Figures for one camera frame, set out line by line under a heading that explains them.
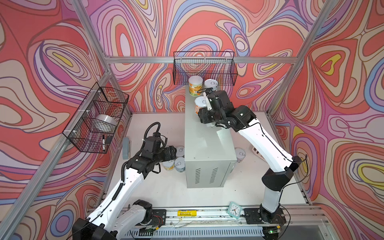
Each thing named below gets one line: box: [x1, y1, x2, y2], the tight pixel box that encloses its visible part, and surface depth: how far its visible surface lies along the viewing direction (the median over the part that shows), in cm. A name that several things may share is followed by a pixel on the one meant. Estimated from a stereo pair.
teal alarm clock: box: [227, 201, 242, 219], surface depth 75 cm
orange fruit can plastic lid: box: [188, 75, 204, 97], surface depth 78 cm
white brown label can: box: [204, 78, 218, 91], surface depth 80 cm
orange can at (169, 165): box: [162, 159, 175, 171], surface depth 88 cm
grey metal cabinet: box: [184, 85, 238, 189], surface depth 66 cm
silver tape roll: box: [95, 114, 119, 127], surface depth 74 cm
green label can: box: [234, 147, 246, 163], surface depth 92 cm
